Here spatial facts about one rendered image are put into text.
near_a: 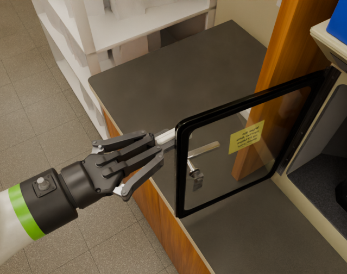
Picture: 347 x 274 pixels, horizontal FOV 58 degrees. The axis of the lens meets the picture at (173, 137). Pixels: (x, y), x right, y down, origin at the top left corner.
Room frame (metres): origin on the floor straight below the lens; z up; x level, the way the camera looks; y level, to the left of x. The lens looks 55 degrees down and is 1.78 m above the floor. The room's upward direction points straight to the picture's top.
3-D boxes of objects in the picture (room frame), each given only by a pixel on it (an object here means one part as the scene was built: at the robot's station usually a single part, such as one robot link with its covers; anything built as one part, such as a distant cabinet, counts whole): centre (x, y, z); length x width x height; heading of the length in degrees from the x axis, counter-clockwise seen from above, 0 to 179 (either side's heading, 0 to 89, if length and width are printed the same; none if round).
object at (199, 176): (0.31, -0.05, 1.18); 0.02 x 0.02 x 0.06; 25
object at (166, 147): (0.30, 0.01, 1.31); 0.05 x 0.03 x 0.01; 122
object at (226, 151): (0.37, -0.14, 1.19); 0.30 x 0.01 x 0.40; 115
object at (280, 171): (0.43, -0.29, 1.19); 0.03 x 0.02 x 0.39; 32
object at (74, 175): (0.25, 0.13, 1.31); 0.09 x 0.08 x 0.07; 122
